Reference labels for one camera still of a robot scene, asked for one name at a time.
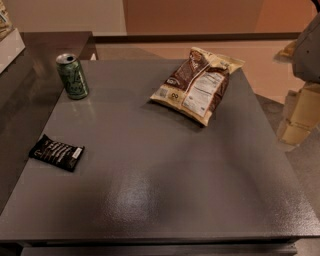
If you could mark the black snack bar wrapper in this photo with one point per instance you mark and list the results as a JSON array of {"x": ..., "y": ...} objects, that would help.
[{"x": 56, "y": 153}]

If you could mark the brown chip bag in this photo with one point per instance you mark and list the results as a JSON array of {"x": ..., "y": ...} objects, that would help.
[{"x": 197, "y": 87}]

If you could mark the white box at left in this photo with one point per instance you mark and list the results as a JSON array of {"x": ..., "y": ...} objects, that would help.
[{"x": 11, "y": 43}]

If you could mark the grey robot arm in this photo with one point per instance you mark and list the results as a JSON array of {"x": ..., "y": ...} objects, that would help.
[{"x": 306, "y": 57}]

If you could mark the green soda can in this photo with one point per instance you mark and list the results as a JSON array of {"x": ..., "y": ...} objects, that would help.
[{"x": 72, "y": 76}]

